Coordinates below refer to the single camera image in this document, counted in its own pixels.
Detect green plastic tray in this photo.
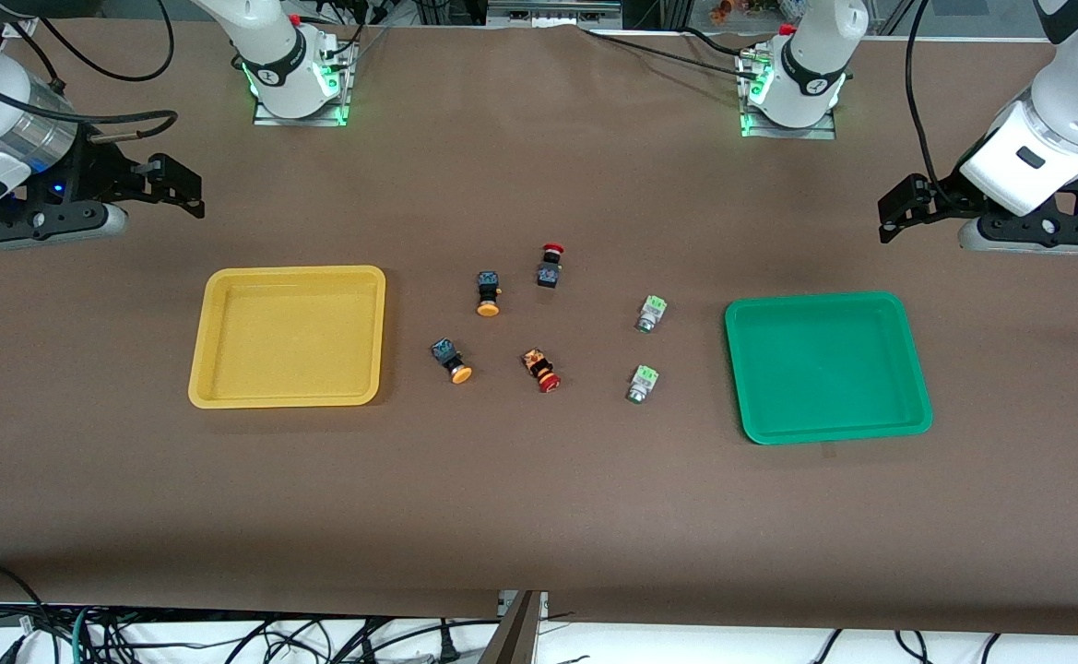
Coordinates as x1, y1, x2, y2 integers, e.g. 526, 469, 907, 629
724, 291, 934, 445

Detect yellow plastic tray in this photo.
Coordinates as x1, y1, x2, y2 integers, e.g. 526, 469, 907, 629
188, 266, 387, 409

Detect colourful background objects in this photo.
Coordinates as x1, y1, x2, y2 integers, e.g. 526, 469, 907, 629
708, 0, 787, 26

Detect red button with blue base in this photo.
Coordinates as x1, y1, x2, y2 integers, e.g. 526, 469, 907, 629
536, 243, 568, 290

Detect red button with orange base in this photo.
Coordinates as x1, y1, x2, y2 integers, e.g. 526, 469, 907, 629
521, 347, 563, 395

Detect brown table cover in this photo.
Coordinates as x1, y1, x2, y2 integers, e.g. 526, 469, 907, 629
0, 18, 1078, 637

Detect brown table leg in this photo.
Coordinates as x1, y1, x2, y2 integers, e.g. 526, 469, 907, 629
478, 590, 546, 664

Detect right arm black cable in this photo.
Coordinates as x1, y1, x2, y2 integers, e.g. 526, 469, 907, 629
0, 0, 180, 144

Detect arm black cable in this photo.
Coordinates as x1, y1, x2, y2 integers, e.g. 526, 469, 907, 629
0, 0, 180, 144
903, 0, 956, 199

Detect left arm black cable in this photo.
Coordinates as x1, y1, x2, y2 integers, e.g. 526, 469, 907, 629
903, 0, 956, 199

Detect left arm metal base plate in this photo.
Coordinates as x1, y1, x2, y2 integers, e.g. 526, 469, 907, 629
738, 46, 840, 141

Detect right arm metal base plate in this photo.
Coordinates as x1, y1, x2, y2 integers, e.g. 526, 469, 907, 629
252, 35, 357, 128

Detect long black table cable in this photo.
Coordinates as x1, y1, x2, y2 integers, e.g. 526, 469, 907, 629
580, 28, 761, 82

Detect aluminium frame rail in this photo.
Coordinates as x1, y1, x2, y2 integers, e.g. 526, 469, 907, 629
487, 0, 624, 30

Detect black looped floor cable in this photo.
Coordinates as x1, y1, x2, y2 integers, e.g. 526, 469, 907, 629
0, 562, 53, 664

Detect green floor cable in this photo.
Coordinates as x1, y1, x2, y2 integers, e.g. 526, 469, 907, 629
70, 605, 99, 664

